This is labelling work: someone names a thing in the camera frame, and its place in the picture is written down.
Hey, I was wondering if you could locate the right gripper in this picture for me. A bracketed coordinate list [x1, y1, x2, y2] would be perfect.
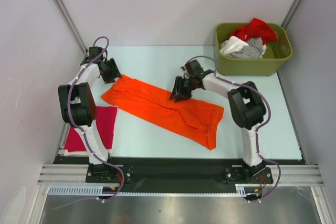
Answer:
[170, 76, 197, 102]

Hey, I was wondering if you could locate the orange t-shirt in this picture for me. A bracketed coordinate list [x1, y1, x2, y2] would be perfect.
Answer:
[101, 75, 224, 150]

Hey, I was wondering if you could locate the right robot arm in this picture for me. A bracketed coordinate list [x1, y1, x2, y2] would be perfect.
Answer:
[170, 59, 266, 183]

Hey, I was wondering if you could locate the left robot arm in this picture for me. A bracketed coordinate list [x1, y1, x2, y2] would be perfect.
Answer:
[58, 46, 123, 183]

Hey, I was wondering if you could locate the folded magenta t-shirt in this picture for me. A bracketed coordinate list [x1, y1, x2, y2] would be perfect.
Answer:
[64, 106, 118, 156]

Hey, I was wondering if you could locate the white t-shirt in bin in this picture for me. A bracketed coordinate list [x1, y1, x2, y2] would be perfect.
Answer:
[220, 36, 249, 55]

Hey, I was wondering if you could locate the grey t-shirt in bin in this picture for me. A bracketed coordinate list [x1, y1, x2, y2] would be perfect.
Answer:
[225, 38, 267, 59]

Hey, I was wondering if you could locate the red t-shirt in bin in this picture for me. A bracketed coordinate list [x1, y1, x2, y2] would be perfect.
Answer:
[229, 18, 278, 45]

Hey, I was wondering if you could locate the olive green plastic bin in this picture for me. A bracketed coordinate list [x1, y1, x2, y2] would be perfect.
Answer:
[214, 18, 292, 76]

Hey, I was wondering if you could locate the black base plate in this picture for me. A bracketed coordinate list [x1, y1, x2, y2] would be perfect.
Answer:
[54, 156, 274, 194]

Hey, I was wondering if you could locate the left aluminium corner post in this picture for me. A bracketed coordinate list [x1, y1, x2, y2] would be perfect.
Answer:
[53, 0, 88, 54]

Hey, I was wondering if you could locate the white slotted cable duct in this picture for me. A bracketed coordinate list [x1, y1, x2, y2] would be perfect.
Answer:
[48, 184, 263, 197]

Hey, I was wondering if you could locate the aluminium frame rail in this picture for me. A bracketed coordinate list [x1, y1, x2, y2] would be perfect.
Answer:
[37, 164, 324, 187]

